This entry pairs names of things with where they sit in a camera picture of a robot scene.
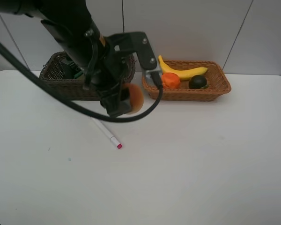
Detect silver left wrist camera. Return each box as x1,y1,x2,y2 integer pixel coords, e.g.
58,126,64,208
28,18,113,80
115,31,162,88

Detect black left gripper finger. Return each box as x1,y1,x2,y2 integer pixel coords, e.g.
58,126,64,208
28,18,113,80
99,83,132,117

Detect yellow banana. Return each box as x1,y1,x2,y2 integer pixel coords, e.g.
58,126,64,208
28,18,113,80
158,55,207,81

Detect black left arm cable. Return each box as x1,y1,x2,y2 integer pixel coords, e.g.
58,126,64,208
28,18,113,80
0,34,164,225

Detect white marker pink cap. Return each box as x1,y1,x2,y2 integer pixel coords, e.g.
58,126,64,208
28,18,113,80
91,118,122,149

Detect dark green mangosteen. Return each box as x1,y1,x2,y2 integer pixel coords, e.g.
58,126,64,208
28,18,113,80
189,75,207,89

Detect dark brown wicker basket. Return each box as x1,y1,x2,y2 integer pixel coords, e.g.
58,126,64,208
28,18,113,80
38,51,136,101

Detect light brown wicker basket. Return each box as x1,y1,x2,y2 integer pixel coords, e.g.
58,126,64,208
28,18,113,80
141,60,232,102

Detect dark green pump bottle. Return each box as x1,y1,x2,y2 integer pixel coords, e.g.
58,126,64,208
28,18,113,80
61,54,84,79

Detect orange tangerine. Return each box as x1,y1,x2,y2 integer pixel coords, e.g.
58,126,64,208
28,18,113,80
162,73,181,89

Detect red-orange round fruit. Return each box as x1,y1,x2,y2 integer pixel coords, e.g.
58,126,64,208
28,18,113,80
123,83,144,114

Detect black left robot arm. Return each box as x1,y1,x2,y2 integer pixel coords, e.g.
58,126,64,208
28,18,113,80
0,0,133,117

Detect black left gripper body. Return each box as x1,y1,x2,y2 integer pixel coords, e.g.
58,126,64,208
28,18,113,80
83,35,135,90

